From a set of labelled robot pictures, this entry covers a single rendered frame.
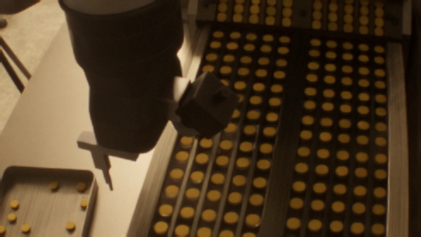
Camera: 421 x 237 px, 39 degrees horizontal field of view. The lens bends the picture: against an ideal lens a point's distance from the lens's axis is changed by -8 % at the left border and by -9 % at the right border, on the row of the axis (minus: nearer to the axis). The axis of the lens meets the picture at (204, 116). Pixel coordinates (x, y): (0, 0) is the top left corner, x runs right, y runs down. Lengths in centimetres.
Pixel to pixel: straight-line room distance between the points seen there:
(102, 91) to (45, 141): 39
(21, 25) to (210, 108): 214
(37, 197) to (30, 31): 177
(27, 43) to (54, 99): 156
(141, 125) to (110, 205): 30
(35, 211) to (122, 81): 35
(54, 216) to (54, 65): 28
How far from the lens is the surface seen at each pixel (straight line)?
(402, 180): 52
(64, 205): 72
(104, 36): 37
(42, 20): 251
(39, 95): 87
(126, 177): 73
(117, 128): 42
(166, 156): 53
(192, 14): 68
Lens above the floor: 134
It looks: 44 degrees down
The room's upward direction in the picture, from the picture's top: 5 degrees counter-clockwise
